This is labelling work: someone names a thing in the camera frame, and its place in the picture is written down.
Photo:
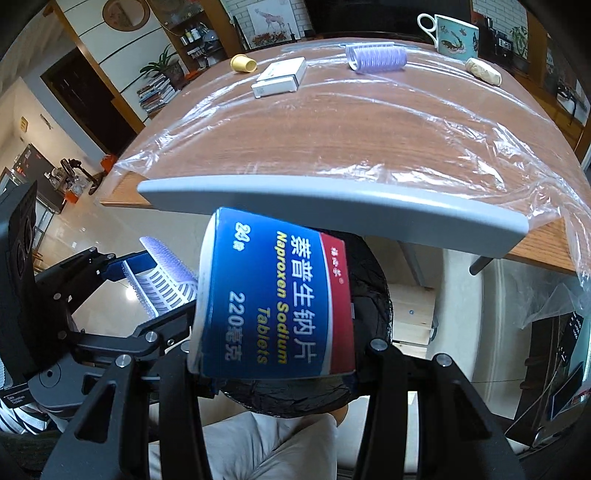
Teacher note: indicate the light grey cloth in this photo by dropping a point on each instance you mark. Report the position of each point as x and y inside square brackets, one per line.
[268, 443]

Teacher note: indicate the broad-leaf potted plant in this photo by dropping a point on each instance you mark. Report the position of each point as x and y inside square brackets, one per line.
[519, 46]

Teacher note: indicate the stack of books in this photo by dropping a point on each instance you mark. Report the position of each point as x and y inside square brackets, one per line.
[157, 94]

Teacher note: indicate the white cardboard box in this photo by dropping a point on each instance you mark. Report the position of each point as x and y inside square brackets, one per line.
[279, 76]

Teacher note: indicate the red flower painting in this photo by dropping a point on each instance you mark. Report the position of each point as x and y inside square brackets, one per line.
[272, 40]

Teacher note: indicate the light wooden box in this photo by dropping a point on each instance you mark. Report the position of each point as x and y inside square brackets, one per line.
[413, 314]

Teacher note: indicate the round framed picture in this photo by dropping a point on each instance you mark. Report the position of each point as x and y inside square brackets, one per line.
[124, 11]

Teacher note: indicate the teal butterfly mug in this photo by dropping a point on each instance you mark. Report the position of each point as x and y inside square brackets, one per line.
[455, 34]

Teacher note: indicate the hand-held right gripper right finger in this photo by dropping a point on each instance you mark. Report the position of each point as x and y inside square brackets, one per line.
[388, 392]

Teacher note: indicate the grey curved panel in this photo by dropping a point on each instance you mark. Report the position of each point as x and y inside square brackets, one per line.
[323, 203]

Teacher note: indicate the black coffee machine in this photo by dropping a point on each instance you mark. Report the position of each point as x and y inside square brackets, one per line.
[502, 41]

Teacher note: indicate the yellow bottle cap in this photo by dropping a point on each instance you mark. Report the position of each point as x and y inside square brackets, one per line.
[242, 63]

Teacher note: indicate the long-leaf potted plant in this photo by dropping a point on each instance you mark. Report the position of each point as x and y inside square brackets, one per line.
[173, 71]

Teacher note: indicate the purple hair roller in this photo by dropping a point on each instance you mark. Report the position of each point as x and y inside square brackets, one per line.
[164, 281]
[376, 57]

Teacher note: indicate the giraffe picture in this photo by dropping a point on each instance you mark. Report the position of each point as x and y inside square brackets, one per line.
[270, 18]

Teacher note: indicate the blue medicine box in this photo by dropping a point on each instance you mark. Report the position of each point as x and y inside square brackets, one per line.
[272, 300]

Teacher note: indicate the white tissue roll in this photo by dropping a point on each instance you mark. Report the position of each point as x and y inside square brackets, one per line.
[482, 71]

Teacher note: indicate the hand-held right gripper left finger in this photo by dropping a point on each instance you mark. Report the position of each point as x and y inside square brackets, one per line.
[178, 415]

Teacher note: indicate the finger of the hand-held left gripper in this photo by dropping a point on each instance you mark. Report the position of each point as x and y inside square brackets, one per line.
[138, 341]
[92, 267]

